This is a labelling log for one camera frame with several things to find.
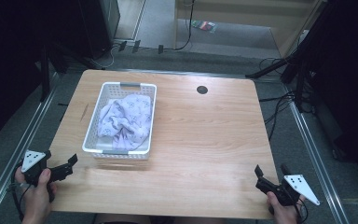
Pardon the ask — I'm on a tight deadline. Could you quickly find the bundle of black floor cables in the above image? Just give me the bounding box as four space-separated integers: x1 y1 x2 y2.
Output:
258 57 304 142

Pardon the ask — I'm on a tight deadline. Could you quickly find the white plastic basket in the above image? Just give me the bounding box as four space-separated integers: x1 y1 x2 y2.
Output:
81 81 158 161

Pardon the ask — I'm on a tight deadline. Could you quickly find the metal floor rail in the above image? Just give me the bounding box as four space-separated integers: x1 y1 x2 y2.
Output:
0 73 60 224
282 83 352 224

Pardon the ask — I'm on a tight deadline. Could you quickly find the colourful packet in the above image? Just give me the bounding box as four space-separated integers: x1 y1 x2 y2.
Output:
191 20 217 34

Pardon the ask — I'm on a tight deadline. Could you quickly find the black metal stand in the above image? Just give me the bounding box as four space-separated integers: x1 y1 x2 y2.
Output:
39 43 90 103
245 0 339 113

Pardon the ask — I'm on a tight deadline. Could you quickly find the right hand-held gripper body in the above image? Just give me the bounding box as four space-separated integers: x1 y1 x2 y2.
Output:
255 174 322 207

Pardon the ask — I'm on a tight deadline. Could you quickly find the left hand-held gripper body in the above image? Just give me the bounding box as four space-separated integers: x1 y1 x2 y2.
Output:
21 149 75 189

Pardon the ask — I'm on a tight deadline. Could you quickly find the person's right hand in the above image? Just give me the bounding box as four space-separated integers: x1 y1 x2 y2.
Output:
266 190 307 224

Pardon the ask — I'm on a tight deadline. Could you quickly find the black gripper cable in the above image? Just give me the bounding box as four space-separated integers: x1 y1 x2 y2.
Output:
294 199 310 224
7 163 26 222

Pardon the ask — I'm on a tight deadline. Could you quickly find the person's left hand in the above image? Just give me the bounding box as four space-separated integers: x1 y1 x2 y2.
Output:
14 167 58 224

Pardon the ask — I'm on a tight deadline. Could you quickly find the black cabinet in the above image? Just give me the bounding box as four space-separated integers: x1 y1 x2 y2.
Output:
76 0 121 61

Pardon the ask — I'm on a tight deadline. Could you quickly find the pale purple patterned cloth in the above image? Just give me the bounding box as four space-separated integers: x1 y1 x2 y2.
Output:
97 93 154 150

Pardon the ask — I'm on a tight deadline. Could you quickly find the white floor cable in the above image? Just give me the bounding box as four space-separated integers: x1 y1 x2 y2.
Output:
90 43 120 70

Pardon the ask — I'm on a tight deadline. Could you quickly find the black hanging cable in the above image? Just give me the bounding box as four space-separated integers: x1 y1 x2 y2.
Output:
164 0 197 51

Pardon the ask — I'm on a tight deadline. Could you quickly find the light wooden shelf unit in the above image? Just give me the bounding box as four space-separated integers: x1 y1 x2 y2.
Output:
173 0 328 59

